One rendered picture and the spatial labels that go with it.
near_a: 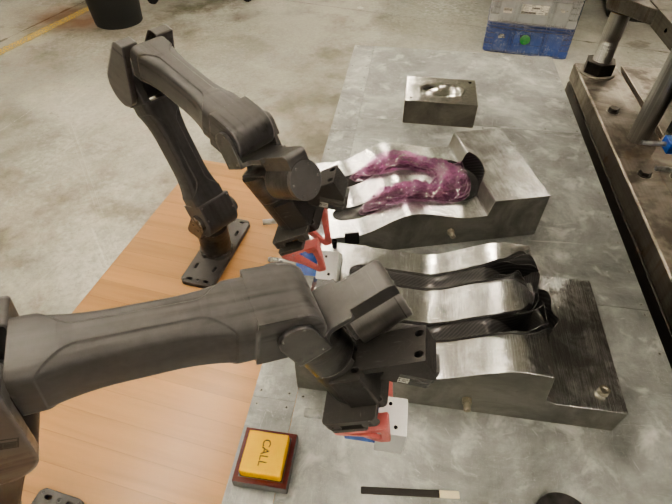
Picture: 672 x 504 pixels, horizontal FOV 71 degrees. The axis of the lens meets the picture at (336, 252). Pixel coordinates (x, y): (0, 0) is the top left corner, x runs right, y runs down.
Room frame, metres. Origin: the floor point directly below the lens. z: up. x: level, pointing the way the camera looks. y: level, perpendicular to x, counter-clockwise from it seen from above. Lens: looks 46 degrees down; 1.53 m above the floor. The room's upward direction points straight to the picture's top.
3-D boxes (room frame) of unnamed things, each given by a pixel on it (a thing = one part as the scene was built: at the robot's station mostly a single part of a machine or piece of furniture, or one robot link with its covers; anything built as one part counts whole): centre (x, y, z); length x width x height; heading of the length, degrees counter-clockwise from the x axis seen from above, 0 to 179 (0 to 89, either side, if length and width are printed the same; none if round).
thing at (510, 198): (0.84, -0.17, 0.86); 0.50 x 0.26 x 0.11; 99
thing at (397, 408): (0.27, -0.02, 0.93); 0.13 x 0.05 x 0.05; 82
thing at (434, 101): (1.28, -0.30, 0.84); 0.20 x 0.15 x 0.07; 82
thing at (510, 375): (0.48, -0.20, 0.87); 0.50 x 0.26 x 0.14; 82
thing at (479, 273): (0.49, -0.19, 0.92); 0.35 x 0.16 x 0.09; 82
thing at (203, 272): (0.70, 0.25, 0.84); 0.20 x 0.07 x 0.08; 165
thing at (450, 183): (0.84, -0.17, 0.90); 0.26 x 0.18 x 0.08; 99
